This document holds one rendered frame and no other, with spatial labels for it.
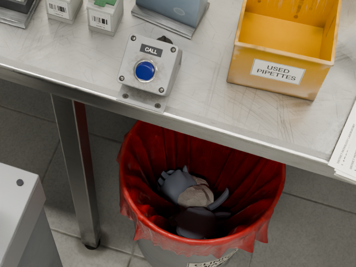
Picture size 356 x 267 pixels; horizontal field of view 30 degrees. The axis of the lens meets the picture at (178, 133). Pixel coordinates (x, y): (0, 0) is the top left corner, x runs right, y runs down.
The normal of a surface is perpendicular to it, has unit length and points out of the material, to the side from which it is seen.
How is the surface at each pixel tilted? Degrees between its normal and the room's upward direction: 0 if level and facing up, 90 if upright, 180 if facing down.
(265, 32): 0
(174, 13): 90
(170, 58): 30
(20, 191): 3
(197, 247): 94
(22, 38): 0
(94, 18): 90
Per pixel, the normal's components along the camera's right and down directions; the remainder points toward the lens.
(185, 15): -0.42, 0.80
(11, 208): 0.08, -0.40
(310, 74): -0.21, 0.86
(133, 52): -0.09, 0.03
